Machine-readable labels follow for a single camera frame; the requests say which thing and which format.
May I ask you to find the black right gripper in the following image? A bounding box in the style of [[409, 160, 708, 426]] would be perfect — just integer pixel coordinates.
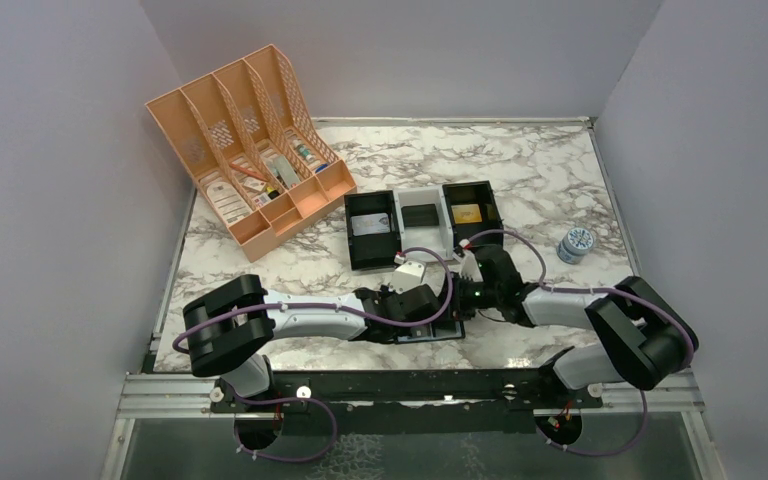
[[434, 270, 502, 320]]

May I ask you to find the black leather card holder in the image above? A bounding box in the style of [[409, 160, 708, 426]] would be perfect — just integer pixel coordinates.
[[395, 320, 466, 344]]

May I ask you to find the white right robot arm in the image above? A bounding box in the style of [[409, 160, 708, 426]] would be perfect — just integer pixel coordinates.
[[453, 241, 699, 407]]

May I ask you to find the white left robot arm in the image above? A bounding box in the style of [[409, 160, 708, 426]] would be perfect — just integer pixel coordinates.
[[173, 274, 453, 411]]

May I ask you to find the black credit card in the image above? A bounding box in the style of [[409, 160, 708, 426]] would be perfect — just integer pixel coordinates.
[[401, 204, 440, 228]]

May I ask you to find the white middle card bin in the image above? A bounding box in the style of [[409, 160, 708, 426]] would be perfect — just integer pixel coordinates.
[[393, 185, 454, 260]]

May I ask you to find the silver credit card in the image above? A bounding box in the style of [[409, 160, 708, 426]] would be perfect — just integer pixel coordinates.
[[350, 212, 392, 236]]

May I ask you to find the black left card bin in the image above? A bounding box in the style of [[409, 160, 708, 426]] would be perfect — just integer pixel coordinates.
[[344, 190, 402, 271]]

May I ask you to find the black card bin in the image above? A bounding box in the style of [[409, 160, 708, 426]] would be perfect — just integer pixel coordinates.
[[442, 181, 504, 250], [344, 190, 402, 271]]

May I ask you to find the gold credit card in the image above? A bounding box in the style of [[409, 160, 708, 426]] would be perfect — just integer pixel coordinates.
[[451, 204, 483, 225]]

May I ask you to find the black right card bin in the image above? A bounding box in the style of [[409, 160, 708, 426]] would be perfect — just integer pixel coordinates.
[[442, 181, 504, 250]]

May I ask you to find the white patterned card stack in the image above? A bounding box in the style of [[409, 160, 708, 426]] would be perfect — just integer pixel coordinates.
[[206, 181, 252, 226]]

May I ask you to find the small blue white jar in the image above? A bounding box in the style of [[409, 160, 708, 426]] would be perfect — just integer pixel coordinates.
[[556, 227, 595, 265]]

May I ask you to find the green white battery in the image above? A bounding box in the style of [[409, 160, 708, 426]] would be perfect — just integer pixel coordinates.
[[295, 143, 317, 164]]

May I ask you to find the grey flat eraser block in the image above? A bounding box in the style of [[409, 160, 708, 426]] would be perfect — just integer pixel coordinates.
[[272, 155, 301, 188]]

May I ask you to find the red pen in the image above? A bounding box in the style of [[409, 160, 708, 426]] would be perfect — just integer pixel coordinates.
[[229, 163, 267, 182]]

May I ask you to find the peach plastic file organizer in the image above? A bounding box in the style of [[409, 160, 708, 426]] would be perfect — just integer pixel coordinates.
[[146, 45, 357, 262]]

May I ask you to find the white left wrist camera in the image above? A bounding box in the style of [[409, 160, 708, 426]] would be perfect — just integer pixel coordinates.
[[388, 254, 427, 293]]

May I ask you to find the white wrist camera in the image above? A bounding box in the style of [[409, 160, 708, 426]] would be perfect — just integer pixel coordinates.
[[453, 239, 483, 282], [388, 254, 427, 293]]

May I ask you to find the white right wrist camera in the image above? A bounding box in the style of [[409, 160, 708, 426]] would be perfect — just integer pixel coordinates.
[[453, 239, 483, 282]]

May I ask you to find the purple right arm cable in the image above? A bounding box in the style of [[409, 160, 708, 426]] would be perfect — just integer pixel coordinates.
[[463, 228, 699, 369]]

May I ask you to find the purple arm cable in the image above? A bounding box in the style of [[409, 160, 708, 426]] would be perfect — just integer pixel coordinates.
[[171, 246, 456, 356], [463, 228, 699, 369]]

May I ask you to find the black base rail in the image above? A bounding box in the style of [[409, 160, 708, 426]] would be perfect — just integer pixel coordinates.
[[210, 368, 603, 436]]

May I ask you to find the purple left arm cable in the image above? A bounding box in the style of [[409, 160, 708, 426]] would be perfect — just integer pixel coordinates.
[[171, 246, 456, 356]]

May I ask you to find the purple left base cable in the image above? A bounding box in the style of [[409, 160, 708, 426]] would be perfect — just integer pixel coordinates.
[[228, 390, 339, 464]]

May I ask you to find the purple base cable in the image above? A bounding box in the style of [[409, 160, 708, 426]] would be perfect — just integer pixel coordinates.
[[534, 389, 650, 460], [228, 390, 339, 464]]

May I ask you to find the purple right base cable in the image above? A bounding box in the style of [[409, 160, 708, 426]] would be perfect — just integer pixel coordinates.
[[534, 389, 650, 460]]

